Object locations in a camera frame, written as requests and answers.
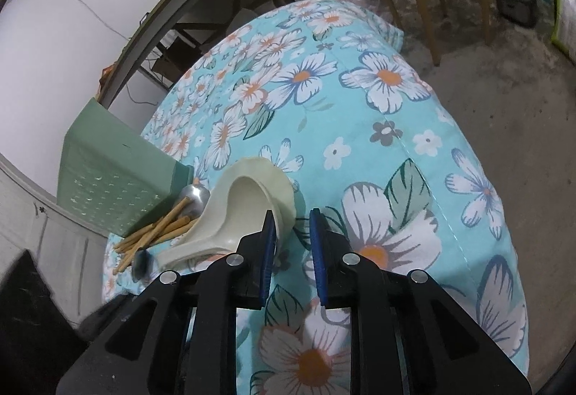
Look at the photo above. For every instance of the cream plastic ladle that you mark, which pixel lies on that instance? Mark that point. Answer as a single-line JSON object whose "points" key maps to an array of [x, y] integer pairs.
{"points": [[211, 228]]}

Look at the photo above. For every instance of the blue floral cloth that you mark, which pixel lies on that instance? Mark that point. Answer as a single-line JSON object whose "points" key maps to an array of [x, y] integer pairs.
{"points": [[382, 179]]}

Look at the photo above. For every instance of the green plastic utensil holder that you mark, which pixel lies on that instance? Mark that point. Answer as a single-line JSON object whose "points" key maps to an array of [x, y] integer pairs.
{"points": [[112, 161]]}

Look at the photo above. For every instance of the white panelled door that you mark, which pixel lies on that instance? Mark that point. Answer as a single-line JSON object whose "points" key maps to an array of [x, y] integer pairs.
{"points": [[27, 219]]}

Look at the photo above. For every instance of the metal spoon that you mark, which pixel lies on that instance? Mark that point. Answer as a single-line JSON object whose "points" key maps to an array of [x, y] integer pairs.
{"points": [[195, 197]]}

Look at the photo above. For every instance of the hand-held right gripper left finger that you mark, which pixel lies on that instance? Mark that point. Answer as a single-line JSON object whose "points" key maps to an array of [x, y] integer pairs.
{"points": [[266, 260]]}

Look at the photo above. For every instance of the bundle of wooden chopsticks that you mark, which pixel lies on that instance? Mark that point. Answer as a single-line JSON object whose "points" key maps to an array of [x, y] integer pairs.
{"points": [[166, 224]]}

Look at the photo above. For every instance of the yellow green rice bag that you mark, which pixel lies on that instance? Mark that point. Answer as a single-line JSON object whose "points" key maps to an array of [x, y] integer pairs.
{"points": [[567, 17]]}

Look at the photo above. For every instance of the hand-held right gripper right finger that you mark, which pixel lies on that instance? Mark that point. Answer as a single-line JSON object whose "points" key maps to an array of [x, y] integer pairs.
{"points": [[318, 260]]}

